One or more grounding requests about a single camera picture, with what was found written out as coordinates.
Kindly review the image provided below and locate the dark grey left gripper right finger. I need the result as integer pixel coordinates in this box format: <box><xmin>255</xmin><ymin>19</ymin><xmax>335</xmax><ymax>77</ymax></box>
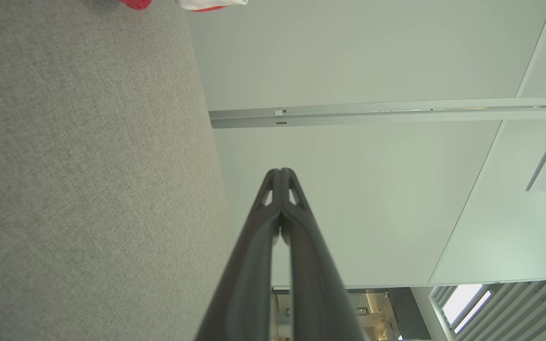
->
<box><xmin>281</xmin><ymin>168</ymin><xmax>368</xmax><ymax>341</ymax></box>

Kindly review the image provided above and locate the red shirt with white sleeves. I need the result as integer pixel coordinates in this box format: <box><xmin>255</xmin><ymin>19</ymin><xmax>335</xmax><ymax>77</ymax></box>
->
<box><xmin>175</xmin><ymin>0</ymin><xmax>248</xmax><ymax>12</ymax></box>

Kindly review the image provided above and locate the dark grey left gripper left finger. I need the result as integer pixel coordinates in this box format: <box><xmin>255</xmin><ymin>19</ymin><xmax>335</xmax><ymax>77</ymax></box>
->
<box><xmin>195</xmin><ymin>168</ymin><xmax>282</xmax><ymax>341</ymax></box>

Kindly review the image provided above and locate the grey metal partition post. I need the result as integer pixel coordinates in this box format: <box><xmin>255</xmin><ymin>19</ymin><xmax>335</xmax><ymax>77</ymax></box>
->
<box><xmin>209</xmin><ymin>97</ymin><xmax>546</xmax><ymax>129</ymax></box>

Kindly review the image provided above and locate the dark grey background panel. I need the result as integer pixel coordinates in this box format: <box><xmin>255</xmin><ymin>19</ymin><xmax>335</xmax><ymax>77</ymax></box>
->
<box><xmin>389</xmin><ymin>287</ymin><xmax>432</xmax><ymax>341</ymax></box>

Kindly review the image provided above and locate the grey slatted blind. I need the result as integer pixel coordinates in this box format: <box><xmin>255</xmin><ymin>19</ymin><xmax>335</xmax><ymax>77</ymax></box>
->
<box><xmin>429</xmin><ymin>268</ymin><xmax>546</xmax><ymax>341</ymax></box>

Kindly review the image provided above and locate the grey fabric sofa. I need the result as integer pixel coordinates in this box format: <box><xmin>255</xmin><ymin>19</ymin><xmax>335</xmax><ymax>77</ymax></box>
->
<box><xmin>0</xmin><ymin>0</ymin><xmax>232</xmax><ymax>341</ymax></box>

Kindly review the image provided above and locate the bright window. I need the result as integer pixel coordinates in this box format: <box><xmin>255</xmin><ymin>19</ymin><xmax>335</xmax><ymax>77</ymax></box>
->
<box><xmin>441</xmin><ymin>284</ymin><xmax>494</xmax><ymax>334</ymax></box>

